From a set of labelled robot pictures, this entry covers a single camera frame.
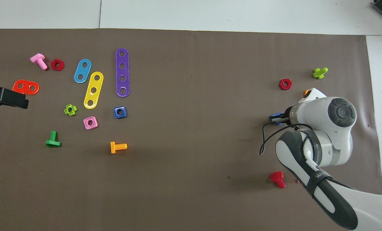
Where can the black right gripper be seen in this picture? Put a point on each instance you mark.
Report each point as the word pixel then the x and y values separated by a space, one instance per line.
pixel 288 117

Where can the blue square nut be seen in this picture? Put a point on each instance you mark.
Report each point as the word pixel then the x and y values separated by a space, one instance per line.
pixel 116 113

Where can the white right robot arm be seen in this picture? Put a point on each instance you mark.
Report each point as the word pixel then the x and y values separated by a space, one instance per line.
pixel 322 128

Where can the red hexagon nut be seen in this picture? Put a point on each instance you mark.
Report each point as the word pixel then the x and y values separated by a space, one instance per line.
pixel 53 65
pixel 281 84

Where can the lime green cross nut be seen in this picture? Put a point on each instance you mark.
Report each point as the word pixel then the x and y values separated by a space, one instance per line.
pixel 66 110

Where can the red plastic screw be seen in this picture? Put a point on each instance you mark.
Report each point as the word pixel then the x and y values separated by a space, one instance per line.
pixel 277 177

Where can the lime green plastic screw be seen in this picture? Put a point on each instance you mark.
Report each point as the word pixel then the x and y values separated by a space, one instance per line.
pixel 318 73

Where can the pink square nut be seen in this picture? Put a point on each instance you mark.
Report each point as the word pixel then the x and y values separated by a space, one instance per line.
pixel 86 123

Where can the orange plastic screw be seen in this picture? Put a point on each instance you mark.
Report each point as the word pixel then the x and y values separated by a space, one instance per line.
pixel 114 147

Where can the orange-red three-hole angle plate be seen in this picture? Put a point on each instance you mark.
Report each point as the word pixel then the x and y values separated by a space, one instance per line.
pixel 26 87

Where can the blue two-hole plate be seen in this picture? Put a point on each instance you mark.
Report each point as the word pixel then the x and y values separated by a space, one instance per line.
pixel 82 71

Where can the yellow three-hole plate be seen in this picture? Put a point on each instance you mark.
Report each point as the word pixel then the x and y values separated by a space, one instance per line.
pixel 95 84

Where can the brown paper mat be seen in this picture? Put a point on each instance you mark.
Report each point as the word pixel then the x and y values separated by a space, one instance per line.
pixel 194 96

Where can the purple four-hole plate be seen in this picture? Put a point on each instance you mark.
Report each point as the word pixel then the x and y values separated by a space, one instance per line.
pixel 122 72

